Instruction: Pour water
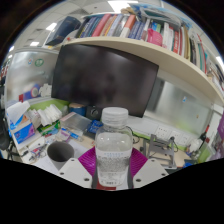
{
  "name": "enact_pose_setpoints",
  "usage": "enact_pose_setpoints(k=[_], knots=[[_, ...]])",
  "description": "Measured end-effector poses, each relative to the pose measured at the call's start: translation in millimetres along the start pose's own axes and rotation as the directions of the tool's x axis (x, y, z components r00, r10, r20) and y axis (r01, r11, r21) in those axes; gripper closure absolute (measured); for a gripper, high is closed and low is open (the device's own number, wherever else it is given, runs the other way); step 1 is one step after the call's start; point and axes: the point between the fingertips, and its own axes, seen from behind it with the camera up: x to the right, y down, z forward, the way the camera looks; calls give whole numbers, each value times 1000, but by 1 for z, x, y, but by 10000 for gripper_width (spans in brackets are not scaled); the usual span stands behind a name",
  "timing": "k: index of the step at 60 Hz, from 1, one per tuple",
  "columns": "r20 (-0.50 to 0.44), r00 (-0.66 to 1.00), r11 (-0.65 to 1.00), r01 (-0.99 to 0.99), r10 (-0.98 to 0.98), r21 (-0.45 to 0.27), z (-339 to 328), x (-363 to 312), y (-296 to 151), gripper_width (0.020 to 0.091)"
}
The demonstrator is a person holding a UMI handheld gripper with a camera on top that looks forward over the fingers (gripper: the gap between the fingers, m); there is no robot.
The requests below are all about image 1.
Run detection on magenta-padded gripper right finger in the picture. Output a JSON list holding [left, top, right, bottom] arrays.
[[128, 147, 170, 190]]

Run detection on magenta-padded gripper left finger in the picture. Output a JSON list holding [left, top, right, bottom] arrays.
[[57, 147, 100, 190]]

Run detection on clear water bottle white cap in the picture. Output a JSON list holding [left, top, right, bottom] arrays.
[[94, 106, 135, 188]]

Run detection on handwritten white paper sheet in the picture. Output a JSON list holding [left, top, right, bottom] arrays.
[[32, 139, 90, 175]]

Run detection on grey metal laptop stand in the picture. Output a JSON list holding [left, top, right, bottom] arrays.
[[142, 133, 178, 170]]

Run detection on grey ribbed cup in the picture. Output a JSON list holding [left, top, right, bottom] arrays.
[[46, 140, 76, 171]]

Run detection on small blue box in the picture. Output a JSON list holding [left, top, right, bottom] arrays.
[[87, 119, 104, 135]]

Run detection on clear plastic box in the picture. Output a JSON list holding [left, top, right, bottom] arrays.
[[60, 111, 92, 132]]

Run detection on white tissue stack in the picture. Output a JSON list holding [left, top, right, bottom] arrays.
[[36, 103, 63, 127]]

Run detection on blue tissue box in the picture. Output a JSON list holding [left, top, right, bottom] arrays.
[[6, 100, 32, 130], [12, 122, 37, 145]]

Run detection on black computer monitor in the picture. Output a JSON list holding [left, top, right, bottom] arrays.
[[50, 43, 160, 119]]

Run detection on purple hanging banner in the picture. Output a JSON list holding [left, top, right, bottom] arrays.
[[216, 112, 224, 158]]

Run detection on wooden shelf with books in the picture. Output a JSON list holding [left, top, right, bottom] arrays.
[[44, 2, 224, 105]]

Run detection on ceiling lights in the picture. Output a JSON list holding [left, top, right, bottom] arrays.
[[7, 0, 141, 51]]

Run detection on white wall socket row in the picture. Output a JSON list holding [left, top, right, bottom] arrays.
[[154, 124, 191, 146]]

